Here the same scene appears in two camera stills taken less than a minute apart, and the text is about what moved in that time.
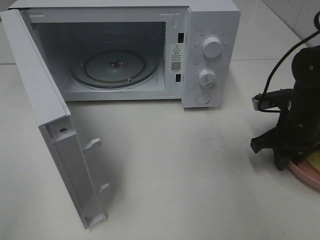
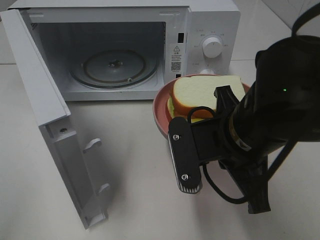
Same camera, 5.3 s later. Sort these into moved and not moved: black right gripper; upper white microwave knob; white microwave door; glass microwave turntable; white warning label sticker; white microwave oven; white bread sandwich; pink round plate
Moved: black right gripper; white bread sandwich; pink round plate
Not moved: white warning label sticker; glass microwave turntable; upper white microwave knob; white microwave oven; white microwave door
